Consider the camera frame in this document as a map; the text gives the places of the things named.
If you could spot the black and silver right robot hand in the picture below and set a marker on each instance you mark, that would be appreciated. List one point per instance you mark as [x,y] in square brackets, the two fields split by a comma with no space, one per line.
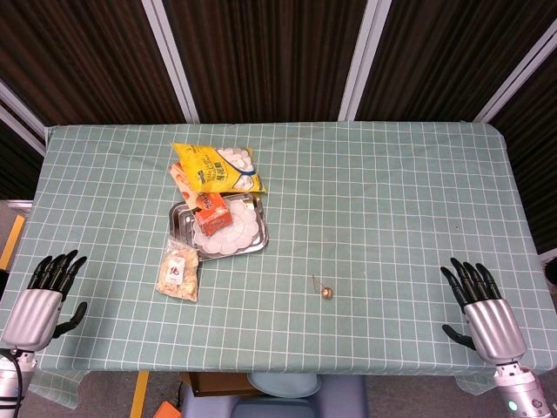
[496,326]

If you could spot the white flower-shaped plate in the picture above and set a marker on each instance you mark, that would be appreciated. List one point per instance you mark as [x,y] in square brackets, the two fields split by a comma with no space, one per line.
[241,228]

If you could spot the orange plastic object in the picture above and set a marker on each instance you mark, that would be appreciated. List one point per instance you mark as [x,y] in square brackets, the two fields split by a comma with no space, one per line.
[167,410]

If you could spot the yellow marshmallow bag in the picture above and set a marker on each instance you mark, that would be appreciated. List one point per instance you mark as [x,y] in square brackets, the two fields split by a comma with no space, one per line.
[209,167]

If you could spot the light blue round basin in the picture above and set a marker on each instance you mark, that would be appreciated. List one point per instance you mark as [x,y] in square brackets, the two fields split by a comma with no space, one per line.
[287,385]

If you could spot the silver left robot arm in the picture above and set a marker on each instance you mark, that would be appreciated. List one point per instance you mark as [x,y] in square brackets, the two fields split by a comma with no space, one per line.
[27,370]

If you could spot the yellow board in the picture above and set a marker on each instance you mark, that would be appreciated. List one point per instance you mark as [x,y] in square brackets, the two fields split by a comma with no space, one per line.
[11,241]

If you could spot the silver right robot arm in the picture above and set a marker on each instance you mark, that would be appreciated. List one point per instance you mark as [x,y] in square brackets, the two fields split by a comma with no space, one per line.
[520,392]

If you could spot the beige and orange snack pack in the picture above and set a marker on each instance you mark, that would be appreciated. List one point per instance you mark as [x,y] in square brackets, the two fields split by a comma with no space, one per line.
[185,185]

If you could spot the orange cardboard box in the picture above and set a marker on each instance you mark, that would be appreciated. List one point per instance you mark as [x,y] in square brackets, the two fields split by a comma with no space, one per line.
[213,217]

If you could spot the stainless steel tray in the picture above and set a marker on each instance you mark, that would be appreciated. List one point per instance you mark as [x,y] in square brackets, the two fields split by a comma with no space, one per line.
[180,222]

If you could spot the white partition post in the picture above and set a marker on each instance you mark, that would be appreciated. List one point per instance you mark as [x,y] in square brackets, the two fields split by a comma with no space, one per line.
[365,61]
[518,74]
[172,61]
[19,117]

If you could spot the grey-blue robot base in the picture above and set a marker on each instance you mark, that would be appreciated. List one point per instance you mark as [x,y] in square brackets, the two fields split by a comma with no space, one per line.
[339,400]

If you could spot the brown cardboard box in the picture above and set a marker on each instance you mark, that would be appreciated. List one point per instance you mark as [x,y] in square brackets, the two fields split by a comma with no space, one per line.
[217,385]

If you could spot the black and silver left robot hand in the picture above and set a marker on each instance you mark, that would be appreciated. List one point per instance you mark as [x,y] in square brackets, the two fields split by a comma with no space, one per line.
[30,318]

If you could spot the clear bag of snacks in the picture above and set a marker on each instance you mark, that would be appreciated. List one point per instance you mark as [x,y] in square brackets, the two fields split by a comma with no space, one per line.
[178,274]

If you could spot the green checkered tablecloth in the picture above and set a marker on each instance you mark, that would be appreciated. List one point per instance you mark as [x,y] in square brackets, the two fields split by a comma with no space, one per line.
[370,196]

